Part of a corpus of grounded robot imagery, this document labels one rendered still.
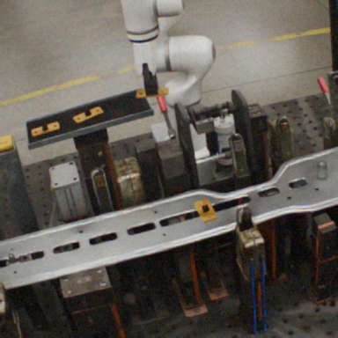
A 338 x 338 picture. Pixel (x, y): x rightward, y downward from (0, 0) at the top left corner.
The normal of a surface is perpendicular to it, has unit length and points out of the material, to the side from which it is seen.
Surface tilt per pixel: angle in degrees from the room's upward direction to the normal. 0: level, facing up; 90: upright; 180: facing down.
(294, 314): 0
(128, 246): 0
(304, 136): 0
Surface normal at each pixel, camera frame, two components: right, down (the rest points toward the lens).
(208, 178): -0.12, -0.80
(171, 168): 0.27, 0.55
